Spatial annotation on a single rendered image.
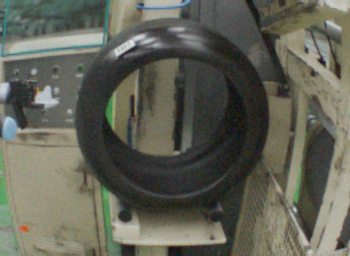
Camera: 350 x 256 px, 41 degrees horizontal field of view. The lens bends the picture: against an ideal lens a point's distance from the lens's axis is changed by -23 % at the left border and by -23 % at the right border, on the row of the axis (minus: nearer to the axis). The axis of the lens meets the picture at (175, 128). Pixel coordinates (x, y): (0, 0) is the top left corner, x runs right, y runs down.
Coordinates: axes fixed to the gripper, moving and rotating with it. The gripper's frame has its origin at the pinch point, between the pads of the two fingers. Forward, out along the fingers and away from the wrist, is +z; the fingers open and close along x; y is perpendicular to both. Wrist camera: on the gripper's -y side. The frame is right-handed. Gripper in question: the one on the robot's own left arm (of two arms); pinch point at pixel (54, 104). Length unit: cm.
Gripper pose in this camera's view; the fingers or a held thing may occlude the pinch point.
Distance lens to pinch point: 168.6
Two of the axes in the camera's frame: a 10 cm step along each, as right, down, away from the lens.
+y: 1.7, -9.3, -3.3
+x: -1.1, -3.5, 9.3
